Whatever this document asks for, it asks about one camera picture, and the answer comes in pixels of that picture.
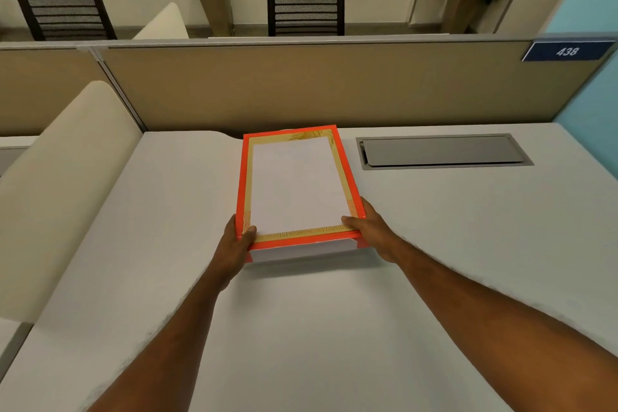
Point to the person's right hand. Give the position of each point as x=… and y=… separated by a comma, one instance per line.
x=379, y=234

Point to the person's left hand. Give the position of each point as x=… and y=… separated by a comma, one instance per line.
x=230, y=252

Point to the person's left thumb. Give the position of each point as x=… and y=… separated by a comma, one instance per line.
x=249, y=237

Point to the person's right thumb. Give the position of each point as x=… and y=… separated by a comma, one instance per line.
x=353, y=222

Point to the orange paper box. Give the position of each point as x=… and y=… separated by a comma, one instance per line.
x=246, y=175

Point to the person's right forearm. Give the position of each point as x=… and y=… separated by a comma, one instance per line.
x=502, y=324

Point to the person's left forearm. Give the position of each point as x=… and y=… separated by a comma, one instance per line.
x=159, y=349

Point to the stack of white paper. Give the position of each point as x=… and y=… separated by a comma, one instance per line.
x=297, y=182

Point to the beige desk partition panel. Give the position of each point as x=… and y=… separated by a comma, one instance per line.
x=338, y=83
x=43, y=88

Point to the cream curved side divider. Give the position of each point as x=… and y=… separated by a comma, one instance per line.
x=53, y=194
x=161, y=24

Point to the black mesh office chair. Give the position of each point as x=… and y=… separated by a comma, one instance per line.
x=65, y=13
x=305, y=10

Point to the blue number sign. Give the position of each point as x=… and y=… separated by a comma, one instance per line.
x=567, y=51

